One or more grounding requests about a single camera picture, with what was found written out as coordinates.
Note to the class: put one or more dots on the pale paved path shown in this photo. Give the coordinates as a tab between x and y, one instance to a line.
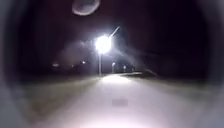
133	100

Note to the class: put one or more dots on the dark grass verge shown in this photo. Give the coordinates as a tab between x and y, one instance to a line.
186	81
50	95

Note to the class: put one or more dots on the street lamp pole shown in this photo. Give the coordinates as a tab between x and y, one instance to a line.
99	63

